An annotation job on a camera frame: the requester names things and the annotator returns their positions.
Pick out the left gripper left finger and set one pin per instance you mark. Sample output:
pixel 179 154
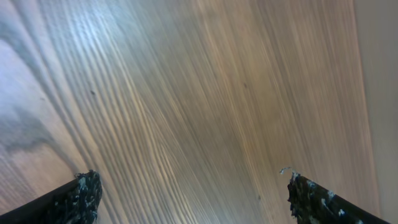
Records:
pixel 75 202

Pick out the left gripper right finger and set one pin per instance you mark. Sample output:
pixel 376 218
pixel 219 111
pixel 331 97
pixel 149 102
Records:
pixel 312 203

